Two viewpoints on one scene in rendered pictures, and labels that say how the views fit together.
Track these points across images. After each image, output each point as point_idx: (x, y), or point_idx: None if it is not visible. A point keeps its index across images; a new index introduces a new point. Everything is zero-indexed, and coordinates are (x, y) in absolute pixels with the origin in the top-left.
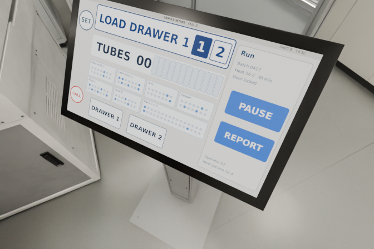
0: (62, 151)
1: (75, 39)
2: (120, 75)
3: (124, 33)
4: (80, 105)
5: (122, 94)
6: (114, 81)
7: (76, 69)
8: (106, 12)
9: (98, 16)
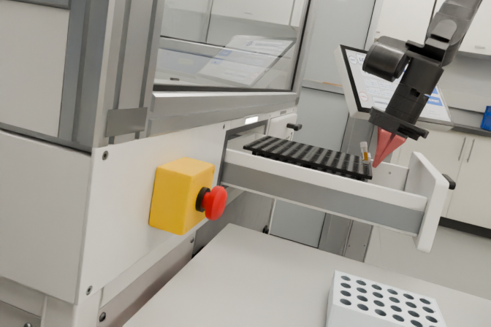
0: (269, 229)
1: (351, 68)
2: (380, 82)
3: None
4: (368, 102)
5: (385, 91)
6: (379, 86)
7: (357, 82)
8: (361, 57)
9: (358, 58)
